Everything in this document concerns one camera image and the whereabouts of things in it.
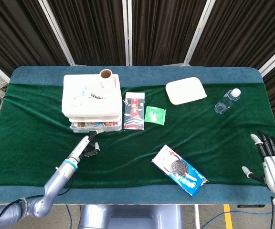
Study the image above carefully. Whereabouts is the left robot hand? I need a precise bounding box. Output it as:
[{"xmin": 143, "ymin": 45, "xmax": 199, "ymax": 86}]
[{"xmin": 68, "ymin": 130, "xmax": 100, "ymax": 164}]

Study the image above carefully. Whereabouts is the clear drawer with colourful contents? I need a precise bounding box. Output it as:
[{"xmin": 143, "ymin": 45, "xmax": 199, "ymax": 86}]
[{"xmin": 70, "ymin": 121, "xmax": 122, "ymax": 134}]

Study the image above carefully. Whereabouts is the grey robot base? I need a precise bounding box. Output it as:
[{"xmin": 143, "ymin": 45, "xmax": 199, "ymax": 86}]
[{"xmin": 80, "ymin": 204, "xmax": 183, "ymax": 229}]

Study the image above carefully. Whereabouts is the green velvet cloth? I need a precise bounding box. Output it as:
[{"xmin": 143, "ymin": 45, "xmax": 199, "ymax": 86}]
[{"xmin": 0, "ymin": 82, "xmax": 275, "ymax": 189}]

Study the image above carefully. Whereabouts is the brown patterned hair clip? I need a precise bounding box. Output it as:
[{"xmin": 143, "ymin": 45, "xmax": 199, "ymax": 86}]
[{"xmin": 91, "ymin": 92, "xmax": 107, "ymax": 100}]

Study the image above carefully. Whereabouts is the dark blue pictorial box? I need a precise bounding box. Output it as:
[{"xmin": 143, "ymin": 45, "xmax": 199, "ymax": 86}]
[{"xmin": 123, "ymin": 92, "xmax": 146, "ymax": 131}]

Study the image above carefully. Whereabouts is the cardboard tube roll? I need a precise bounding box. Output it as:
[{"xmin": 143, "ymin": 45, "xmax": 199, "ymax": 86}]
[{"xmin": 100, "ymin": 69, "xmax": 113, "ymax": 88}]

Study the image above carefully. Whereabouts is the green sachet packet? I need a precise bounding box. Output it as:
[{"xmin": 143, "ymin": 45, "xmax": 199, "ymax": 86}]
[{"xmin": 144, "ymin": 105, "xmax": 166, "ymax": 126}]

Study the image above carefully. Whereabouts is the clear plastic water bottle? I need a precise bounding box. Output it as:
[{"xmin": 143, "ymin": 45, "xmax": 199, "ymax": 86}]
[{"xmin": 214, "ymin": 88, "xmax": 242, "ymax": 115}]

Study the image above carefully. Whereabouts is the blue Oreo cookie box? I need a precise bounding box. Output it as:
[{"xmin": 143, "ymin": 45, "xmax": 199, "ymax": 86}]
[{"xmin": 151, "ymin": 145, "xmax": 209, "ymax": 198}]

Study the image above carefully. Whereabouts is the teal table cover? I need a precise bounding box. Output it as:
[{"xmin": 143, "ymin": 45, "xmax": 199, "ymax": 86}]
[{"xmin": 0, "ymin": 65, "xmax": 275, "ymax": 206}]

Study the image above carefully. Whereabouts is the cream lidded lunch box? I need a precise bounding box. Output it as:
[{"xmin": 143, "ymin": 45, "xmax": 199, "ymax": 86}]
[{"xmin": 165, "ymin": 76, "xmax": 208, "ymax": 105}]

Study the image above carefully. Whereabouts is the white plastic drawer unit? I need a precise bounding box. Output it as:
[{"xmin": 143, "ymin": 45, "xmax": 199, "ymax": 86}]
[{"xmin": 61, "ymin": 73, "xmax": 123, "ymax": 133}]

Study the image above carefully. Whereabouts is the white ring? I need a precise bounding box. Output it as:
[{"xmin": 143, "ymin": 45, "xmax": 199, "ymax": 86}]
[{"xmin": 71, "ymin": 95, "xmax": 84, "ymax": 107}]

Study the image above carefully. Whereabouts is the blue cable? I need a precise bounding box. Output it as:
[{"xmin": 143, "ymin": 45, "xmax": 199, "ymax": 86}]
[
  {"xmin": 199, "ymin": 209, "xmax": 275, "ymax": 229},
  {"xmin": 65, "ymin": 204, "xmax": 73, "ymax": 225}
]

